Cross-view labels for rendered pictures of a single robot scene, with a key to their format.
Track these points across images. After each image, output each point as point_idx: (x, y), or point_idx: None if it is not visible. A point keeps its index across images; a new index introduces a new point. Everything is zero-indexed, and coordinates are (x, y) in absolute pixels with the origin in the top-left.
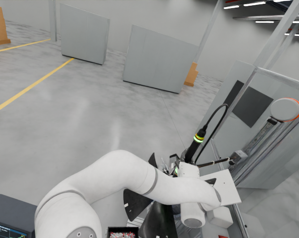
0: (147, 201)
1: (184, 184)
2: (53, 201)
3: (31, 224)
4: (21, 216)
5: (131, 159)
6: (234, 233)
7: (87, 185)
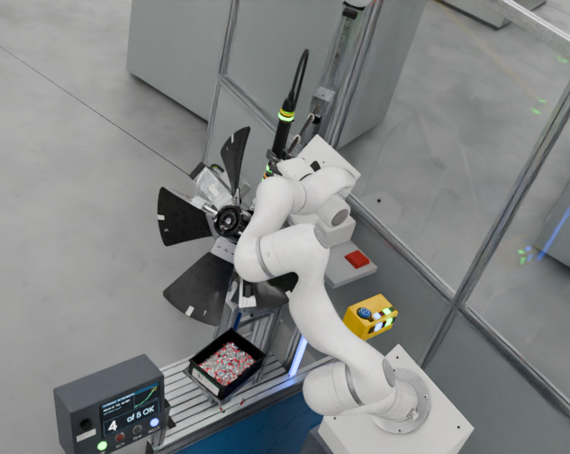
0: (224, 275)
1: (320, 181)
2: (268, 242)
3: (150, 372)
4: (126, 376)
5: (285, 180)
6: (362, 237)
7: (270, 223)
